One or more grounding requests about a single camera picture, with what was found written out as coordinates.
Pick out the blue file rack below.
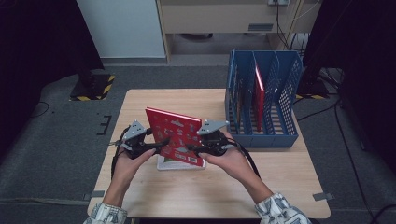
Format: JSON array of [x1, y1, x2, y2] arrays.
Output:
[[224, 49, 305, 149]]

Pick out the black stand base striped tape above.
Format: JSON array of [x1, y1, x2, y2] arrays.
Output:
[[69, 68, 117, 102], [293, 66, 332, 101]]

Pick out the red picture book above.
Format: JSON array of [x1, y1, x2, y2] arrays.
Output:
[[254, 64, 266, 133], [145, 106, 206, 168]]

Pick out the left hand-held gripper black cable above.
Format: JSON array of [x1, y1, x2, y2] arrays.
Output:
[[110, 125, 131, 181]]

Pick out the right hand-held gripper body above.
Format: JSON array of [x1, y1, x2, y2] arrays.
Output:
[[196, 119, 235, 157]]

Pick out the white green leaf book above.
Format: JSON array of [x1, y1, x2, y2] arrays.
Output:
[[156, 154, 207, 171]]

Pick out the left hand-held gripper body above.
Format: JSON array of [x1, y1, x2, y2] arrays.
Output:
[[108, 119, 151, 161]]

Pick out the beige wooden desk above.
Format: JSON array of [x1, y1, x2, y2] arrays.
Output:
[[155, 0, 323, 64]]

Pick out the person's right hand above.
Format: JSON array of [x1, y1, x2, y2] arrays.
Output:
[[198, 132, 262, 193]]

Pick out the black curtain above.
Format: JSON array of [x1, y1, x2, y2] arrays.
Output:
[[0, 0, 106, 162], [302, 0, 396, 175]]

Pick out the person's left hand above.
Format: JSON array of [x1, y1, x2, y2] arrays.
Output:
[[111, 148, 157, 189]]

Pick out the dark blue picture book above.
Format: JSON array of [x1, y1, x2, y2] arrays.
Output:
[[232, 62, 244, 127]]

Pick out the white cabinet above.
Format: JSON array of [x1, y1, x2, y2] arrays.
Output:
[[76, 0, 166, 60]]

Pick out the long black floor cable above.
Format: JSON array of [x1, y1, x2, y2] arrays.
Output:
[[333, 101, 396, 224]]

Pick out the right hand-held gripper black cable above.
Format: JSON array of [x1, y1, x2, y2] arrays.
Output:
[[228, 138, 262, 179]]

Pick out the black hanging cables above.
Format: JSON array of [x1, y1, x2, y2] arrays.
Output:
[[273, 0, 293, 52]]

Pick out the gray tape strip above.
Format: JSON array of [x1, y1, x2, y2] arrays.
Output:
[[312, 191, 335, 202], [82, 189, 106, 202]]

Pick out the thin black floor cable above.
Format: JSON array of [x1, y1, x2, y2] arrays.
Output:
[[30, 100, 50, 119]]

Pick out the hand-held gripper black cable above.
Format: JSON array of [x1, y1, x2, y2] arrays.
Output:
[[110, 125, 131, 181], [228, 138, 262, 179]]

